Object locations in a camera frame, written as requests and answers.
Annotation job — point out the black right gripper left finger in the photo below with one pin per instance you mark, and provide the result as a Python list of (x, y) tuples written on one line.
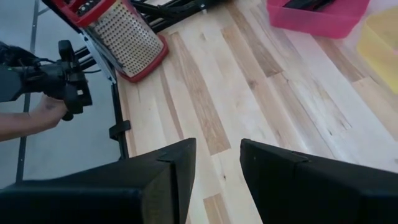
[(109, 193)]

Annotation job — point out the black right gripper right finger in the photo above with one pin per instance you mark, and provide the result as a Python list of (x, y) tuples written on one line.
[(326, 193)]

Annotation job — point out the person's left forearm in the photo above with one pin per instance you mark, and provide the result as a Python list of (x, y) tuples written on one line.
[(12, 124)]

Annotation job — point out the person's left hand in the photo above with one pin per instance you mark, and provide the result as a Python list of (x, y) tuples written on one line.
[(46, 112)]

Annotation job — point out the red tape dispenser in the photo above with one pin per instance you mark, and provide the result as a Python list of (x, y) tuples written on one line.
[(130, 40)]

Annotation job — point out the yellow translucent plastic bin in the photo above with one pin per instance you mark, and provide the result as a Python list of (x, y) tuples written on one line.
[(382, 46)]

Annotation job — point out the pink translucent plastic bin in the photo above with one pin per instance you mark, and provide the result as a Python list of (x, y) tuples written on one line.
[(311, 23)]

